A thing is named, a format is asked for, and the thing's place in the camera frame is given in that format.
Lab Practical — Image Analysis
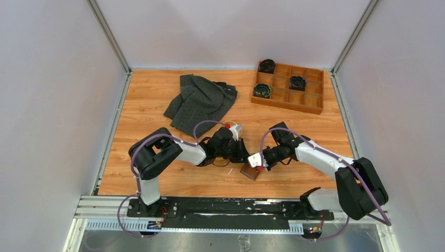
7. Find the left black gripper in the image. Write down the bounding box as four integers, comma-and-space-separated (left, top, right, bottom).
215, 138, 250, 164

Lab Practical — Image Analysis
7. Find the brown leather card holder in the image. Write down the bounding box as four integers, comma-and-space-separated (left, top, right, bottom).
240, 163, 261, 181

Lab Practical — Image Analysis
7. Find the oval wooden card tray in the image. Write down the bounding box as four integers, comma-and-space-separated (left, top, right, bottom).
224, 120, 236, 127

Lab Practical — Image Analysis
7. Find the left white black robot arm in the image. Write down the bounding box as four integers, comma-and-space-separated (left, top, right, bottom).
128, 127, 249, 217

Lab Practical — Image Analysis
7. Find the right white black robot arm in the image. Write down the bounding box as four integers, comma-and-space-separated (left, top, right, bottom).
248, 122, 390, 225

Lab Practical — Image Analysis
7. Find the dark green coiled belt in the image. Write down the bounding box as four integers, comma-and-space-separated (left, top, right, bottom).
253, 83, 271, 99

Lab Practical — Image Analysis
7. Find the wooden compartment tray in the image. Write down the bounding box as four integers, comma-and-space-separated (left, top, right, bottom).
250, 61, 324, 114

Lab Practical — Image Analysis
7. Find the dark grey dotted cloth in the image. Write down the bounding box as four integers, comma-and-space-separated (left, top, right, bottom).
164, 74, 238, 138

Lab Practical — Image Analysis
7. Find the black coiled belt middle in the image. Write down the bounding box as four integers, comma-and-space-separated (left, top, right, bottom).
289, 76, 307, 91

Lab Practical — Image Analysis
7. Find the black coiled belt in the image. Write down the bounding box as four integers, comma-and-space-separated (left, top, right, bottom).
289, 76, 307, 91
258, 59, 276, 74

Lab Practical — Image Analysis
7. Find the black coiled belt top left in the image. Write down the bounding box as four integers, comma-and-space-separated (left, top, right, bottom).
258, 59, 276, 74

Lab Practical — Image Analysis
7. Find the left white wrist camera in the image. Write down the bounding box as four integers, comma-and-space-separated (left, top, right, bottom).
229, 124, 243, 141

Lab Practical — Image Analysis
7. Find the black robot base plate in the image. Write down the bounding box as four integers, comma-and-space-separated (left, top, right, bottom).
125, 197, 334, 230

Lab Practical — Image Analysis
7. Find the aluminium frame rail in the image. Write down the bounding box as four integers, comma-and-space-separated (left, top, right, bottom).
73, 194, 391, 225

